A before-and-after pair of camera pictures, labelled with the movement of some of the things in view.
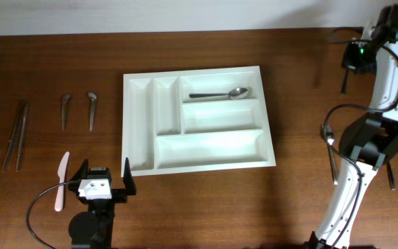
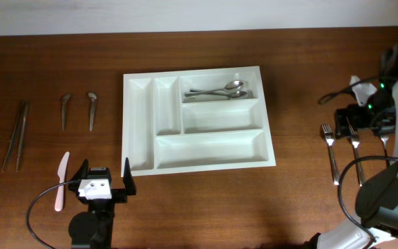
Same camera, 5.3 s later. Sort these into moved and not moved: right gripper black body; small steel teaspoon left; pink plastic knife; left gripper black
Moved: right gripper black body
Not moved: pink plastic knife; small steel teaspoon left; left gripper black
